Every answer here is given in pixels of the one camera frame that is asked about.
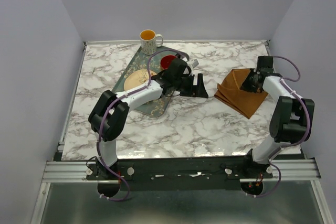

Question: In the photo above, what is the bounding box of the white mug yellow inside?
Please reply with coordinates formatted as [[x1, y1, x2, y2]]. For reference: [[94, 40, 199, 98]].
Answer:
[[140, 29, 163, 55]]

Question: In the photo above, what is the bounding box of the peach floral plate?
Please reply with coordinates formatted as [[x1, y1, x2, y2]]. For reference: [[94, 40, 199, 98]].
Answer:
[[123, 69, 149, 91]]

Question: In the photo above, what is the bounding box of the red black mug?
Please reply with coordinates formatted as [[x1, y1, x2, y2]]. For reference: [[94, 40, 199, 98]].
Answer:
[[160, 54, 181, 70]]

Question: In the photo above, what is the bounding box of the brown cloth napkin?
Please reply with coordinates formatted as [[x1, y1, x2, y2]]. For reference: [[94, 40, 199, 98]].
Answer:
[[214, 69, 268, 119]]

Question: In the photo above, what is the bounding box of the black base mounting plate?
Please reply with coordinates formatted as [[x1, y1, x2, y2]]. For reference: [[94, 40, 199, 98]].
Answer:
[[87, 156, 272, 191]]

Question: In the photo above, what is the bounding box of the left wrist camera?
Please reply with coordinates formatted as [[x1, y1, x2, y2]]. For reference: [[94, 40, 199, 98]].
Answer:
[[184, 59, 199, 75]]

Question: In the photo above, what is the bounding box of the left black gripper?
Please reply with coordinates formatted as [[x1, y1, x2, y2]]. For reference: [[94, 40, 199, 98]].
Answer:
[[173, 73, 208, 99]]

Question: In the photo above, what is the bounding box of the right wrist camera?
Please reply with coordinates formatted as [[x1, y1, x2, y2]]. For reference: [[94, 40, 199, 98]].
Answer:
[[256, 56, 274, 73]]

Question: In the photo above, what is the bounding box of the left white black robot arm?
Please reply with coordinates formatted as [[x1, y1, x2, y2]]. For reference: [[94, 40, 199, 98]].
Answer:
[[88, 58, 208, 179]]

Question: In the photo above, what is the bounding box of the aluminium frame rail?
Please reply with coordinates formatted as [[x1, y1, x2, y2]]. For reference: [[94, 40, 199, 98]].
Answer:
[[42, 159, 321, 183]]

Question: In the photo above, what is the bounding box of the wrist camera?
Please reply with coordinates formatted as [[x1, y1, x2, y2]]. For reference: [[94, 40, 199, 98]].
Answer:
[[256, 56, 274, 73], [184, 59, 199, 75]]

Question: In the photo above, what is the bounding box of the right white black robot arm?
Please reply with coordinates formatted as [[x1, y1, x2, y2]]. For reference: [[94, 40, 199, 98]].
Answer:
[[240, 69, 315, 178]]

